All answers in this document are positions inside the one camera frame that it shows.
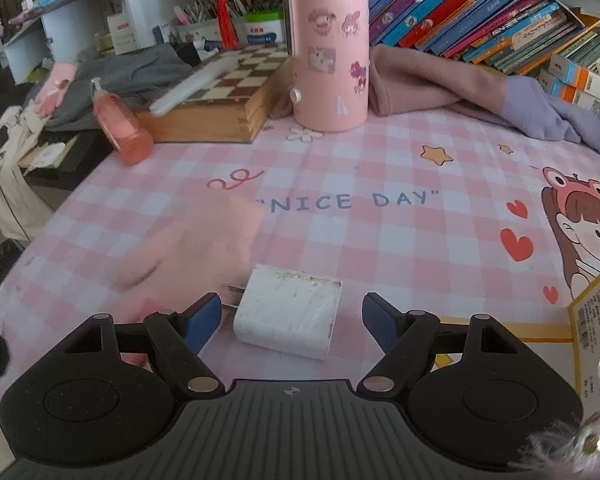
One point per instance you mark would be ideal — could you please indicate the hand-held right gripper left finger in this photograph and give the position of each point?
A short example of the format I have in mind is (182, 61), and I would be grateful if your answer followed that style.
(205, 320)

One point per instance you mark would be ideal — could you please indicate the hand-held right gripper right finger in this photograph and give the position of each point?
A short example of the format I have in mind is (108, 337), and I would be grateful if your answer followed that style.
(380, 320)

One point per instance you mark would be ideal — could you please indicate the pink fluffy glove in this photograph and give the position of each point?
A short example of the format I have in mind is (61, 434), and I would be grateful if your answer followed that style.
(195, 250)

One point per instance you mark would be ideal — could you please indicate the white charger plug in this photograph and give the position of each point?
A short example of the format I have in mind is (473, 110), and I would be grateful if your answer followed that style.
(285, 315)

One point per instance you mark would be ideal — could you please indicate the yellow cardboard box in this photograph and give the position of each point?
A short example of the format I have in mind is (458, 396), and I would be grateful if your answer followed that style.
(597, 325)

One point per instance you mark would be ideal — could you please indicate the pink checkered tablecloth desktop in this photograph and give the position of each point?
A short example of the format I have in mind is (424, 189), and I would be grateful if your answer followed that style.
(380, 245)

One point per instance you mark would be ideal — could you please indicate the black bag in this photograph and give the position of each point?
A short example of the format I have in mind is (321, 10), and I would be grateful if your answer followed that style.
(4, 262)

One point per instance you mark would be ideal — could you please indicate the cream canvas tote bag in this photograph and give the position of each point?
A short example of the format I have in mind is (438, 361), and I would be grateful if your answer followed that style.
(5, 180)

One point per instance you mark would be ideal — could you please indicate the black side table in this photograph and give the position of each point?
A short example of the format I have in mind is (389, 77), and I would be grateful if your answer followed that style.
(75, 170)

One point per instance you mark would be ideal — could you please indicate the wooden chessboard box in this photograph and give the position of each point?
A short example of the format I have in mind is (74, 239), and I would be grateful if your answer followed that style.
(205, 120)

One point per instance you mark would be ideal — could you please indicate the paper sheets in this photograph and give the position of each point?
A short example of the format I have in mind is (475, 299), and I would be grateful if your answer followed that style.
(45, 155)

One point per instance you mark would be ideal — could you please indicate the orange pink bottle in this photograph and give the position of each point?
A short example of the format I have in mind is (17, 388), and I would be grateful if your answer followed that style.
(122, 127)

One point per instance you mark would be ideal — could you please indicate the white plastic tube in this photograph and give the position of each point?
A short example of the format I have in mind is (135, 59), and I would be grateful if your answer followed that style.
(190, 87)

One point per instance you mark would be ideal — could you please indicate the pink and purple garment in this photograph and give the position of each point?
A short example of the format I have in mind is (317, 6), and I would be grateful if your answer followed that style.
(430, 85)

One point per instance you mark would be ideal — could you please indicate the translucent fuzzy object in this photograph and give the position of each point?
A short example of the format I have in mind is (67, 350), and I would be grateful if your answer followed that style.
(590, 440)

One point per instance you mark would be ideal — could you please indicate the grey clothing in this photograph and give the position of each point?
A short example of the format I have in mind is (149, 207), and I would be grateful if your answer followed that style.
(125, 75)

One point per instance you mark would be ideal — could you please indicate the pink cylinder container with stickers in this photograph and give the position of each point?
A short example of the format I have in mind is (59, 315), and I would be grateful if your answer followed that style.
(327, 60)

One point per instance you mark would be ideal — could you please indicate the pink knit gloves pair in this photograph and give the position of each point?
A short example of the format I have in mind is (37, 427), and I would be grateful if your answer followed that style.
(55, 87)

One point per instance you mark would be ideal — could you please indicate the pen holder with pens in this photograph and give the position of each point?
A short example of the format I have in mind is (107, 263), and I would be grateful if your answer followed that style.
(200, 27)

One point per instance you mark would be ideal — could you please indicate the white jar green lid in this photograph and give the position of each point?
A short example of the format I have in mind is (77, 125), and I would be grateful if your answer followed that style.
(264, 30)

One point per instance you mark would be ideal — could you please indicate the white box red label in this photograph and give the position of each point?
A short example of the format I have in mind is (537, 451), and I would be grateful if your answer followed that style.
(125, 34)

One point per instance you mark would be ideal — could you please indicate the red tassel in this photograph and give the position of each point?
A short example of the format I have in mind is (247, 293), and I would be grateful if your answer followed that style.
(226, 20)

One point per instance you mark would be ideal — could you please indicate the row of colourful books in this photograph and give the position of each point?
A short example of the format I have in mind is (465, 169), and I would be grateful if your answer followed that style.
(455, 5)

